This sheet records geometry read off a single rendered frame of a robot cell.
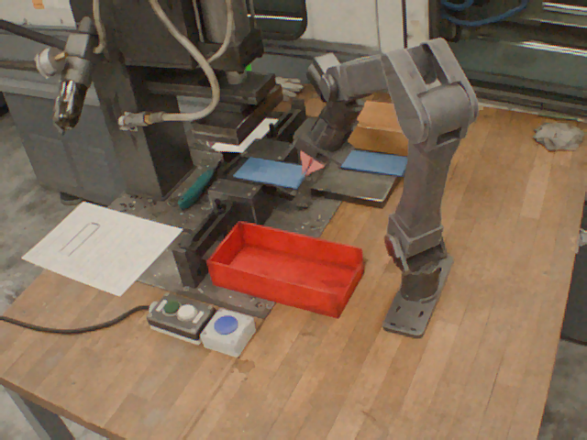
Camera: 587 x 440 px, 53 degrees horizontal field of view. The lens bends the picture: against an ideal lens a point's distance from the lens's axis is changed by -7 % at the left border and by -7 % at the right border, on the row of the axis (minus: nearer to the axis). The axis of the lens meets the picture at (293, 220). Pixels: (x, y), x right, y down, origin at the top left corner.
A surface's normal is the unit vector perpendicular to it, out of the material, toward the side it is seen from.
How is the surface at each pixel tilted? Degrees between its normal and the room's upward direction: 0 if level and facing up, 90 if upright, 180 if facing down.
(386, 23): 90
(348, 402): 0
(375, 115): 90
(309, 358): 0
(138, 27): 90
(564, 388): 0
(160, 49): 90
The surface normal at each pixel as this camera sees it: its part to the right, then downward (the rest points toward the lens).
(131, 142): -0.44, 0.60
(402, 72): 0.16, -0.28
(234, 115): -0.12, -0.78
